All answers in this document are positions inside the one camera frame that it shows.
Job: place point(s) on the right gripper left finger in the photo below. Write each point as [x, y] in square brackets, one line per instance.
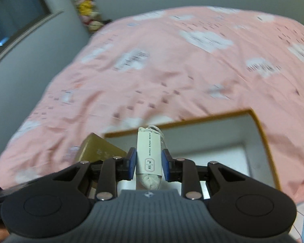
[74, 182]

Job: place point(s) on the dark window frame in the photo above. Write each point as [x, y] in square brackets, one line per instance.
[18, 19]

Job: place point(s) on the orange white storage box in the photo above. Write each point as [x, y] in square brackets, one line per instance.
[234, 139]

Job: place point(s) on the white paper-wrapped sachet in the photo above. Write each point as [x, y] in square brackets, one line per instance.
[149, 171]

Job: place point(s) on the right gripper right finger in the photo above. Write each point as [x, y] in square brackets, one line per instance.
[190, 175]

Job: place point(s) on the hanging plush toy stack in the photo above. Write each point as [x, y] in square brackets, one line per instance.
[89, 14]

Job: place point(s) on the gold cardboard box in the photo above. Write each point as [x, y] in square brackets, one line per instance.
[95, 148]

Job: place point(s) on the pink cloud-print bedspread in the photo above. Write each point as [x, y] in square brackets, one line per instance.
[166, 66]

